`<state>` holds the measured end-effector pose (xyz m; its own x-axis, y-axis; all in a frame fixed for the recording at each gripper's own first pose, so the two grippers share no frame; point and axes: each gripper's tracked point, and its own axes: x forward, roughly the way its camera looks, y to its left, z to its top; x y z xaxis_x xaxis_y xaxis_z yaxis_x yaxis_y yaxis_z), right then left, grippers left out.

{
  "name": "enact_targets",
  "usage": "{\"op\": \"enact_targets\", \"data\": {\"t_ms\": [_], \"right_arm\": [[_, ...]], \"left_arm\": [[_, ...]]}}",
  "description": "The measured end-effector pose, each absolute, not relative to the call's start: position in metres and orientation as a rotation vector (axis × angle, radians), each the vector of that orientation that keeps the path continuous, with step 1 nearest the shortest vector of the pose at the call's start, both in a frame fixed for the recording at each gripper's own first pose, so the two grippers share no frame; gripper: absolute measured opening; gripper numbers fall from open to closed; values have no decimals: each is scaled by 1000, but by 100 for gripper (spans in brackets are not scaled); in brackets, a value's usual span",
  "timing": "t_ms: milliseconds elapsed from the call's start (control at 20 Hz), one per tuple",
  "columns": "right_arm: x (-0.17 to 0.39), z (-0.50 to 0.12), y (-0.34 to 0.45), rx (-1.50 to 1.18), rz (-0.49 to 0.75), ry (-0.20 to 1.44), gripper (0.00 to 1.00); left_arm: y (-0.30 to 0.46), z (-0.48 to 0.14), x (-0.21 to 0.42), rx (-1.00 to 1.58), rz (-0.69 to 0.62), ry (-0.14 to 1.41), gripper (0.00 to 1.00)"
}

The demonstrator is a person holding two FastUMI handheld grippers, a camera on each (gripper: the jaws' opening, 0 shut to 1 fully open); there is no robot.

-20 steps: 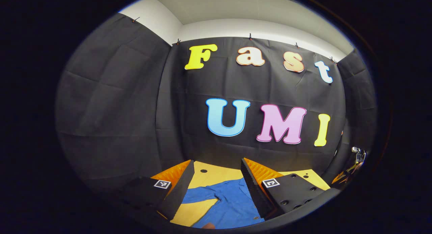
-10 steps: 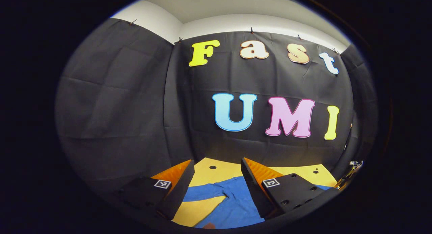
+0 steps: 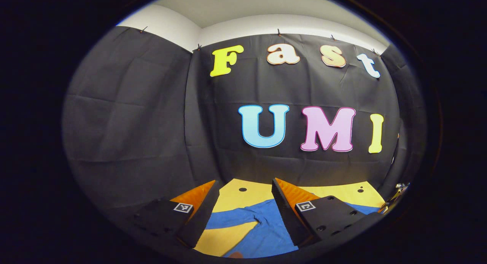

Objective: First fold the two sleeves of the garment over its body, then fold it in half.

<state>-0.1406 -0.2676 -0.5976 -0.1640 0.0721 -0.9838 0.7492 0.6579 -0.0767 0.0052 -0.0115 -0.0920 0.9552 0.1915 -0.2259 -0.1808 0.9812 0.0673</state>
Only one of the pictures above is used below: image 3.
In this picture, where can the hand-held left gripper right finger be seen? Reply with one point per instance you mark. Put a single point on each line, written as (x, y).
(287, 214)

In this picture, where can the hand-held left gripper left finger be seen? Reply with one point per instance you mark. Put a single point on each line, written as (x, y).
(201, 214)

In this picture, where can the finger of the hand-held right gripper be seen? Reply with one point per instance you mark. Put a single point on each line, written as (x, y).
(389, 205)

